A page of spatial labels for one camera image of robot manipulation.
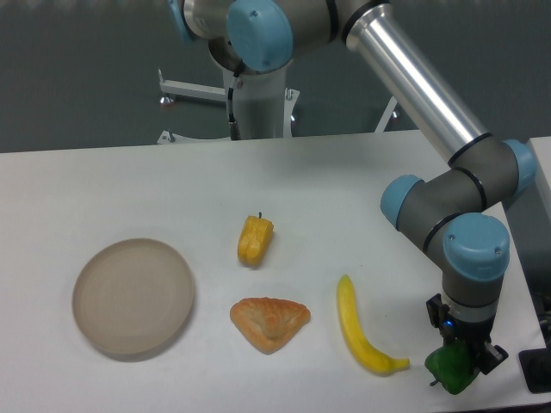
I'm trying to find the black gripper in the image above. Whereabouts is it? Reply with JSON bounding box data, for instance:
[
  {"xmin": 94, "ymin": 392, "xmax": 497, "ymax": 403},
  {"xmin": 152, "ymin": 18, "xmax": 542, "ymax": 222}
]
[{"xmin": 426, "ymin": 293, "xmax": 508, "ymax": 374}]

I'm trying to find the green toy pepper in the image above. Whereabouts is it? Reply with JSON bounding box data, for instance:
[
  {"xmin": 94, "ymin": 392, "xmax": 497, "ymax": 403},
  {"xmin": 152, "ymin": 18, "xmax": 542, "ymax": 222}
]
[{"xmin": 424, "ymin": 341, "xmax": 479, "ymax": 395}]

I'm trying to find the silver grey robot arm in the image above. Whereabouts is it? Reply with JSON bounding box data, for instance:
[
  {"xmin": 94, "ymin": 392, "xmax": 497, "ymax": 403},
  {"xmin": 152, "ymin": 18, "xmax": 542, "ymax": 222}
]
[{"xmin": 168, "ymin": 1, "xmax": 536, "ymax": 374}]

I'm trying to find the yellow toy pepper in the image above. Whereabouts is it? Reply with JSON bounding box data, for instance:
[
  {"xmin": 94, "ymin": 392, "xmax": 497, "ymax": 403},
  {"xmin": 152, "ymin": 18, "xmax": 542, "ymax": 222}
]
[{"xmin": 237, "ymin": 213, "xmax": 274, "ymax": 267}]

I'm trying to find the beige round plate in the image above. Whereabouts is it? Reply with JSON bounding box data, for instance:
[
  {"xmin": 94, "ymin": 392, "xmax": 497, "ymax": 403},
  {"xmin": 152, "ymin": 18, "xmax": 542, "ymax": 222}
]
[{"xmin": 71, "ymin": 238, "xmax": 195, "ymax": 360}]

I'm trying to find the black device at right edge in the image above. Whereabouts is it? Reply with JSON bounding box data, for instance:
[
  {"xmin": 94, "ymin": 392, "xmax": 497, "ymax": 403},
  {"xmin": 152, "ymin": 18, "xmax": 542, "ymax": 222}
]
[{"xmin": 517, "ymin": 292, "xmax": 551, "ymax": 394}]

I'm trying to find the yellow toy banana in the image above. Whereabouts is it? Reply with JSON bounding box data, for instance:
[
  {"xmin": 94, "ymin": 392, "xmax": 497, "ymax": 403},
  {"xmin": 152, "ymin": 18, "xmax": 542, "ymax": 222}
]
[{"xmin": 336, "ymin": 274, "xmax": 410, "ymax": 376}]

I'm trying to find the toy triangular pastry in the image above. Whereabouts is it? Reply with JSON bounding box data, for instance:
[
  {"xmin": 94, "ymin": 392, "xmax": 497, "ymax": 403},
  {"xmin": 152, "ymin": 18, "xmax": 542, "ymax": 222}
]
[{"xmin": 230, "ymin": 297, "xmax": 311, "ymax": 355}]

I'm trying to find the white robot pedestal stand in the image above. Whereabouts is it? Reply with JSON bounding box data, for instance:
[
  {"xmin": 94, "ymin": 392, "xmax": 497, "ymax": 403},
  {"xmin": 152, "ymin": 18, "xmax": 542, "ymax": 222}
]
[{"xmin": 158, "ymin": 41, "xmax": 406, "ymax": 144}]

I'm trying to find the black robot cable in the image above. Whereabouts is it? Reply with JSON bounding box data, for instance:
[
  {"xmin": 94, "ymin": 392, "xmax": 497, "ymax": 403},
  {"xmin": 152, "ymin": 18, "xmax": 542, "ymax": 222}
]
[{"xmin": 226, "ymin": 62, "xmax": 246, "ymax": 141}]

